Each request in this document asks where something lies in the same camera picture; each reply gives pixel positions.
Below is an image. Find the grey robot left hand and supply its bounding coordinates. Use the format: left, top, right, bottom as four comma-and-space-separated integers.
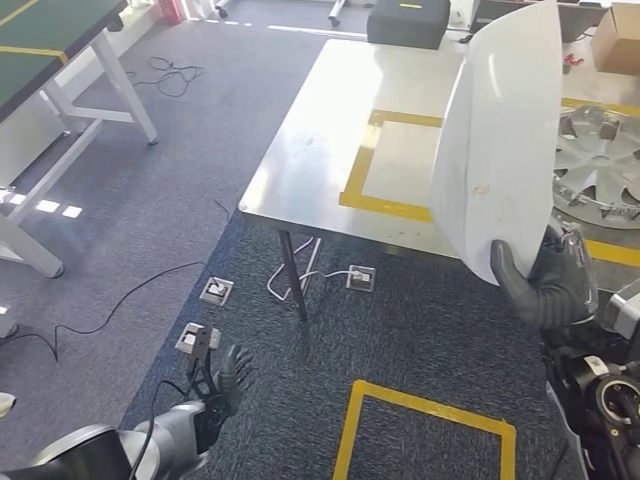
214, 343, 256, 417

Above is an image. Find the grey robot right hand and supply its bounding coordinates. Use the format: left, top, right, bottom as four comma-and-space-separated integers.
490, 223, 598, 331

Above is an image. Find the white curved plastic part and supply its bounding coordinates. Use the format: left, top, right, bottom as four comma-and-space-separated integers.
429, 0, 564, 287

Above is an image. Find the steel workbench table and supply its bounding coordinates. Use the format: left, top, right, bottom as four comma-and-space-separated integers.
238, 36, 640, 323

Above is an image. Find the metal floor socket box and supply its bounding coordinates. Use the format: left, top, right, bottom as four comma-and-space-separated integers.
199, 276, 235, 307
346, 264, 377, 294
174, 321, 222, 356

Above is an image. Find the silver wheel hubcap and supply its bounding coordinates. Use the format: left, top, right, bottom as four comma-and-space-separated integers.
549, 105, 640, 231

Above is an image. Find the yellow floor tape outline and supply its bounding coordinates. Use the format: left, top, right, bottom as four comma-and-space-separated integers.
332, 379, 517, 480

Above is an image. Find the cardboard box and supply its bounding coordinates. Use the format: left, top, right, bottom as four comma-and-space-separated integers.
590, 3, 640, 76

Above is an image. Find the black case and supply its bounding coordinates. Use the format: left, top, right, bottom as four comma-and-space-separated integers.
366, 0, 452, 51

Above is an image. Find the green table with white legs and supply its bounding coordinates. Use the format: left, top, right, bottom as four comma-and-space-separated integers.
0, 0, 160, 280

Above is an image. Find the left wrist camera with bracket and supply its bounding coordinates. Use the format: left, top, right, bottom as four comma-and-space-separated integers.
187, 324, 216, 399

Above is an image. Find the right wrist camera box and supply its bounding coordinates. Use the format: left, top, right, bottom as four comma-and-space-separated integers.
599, 278, 640, 342

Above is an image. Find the black floor cable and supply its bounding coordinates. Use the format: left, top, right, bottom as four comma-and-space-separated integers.
0, 198, 231, 362

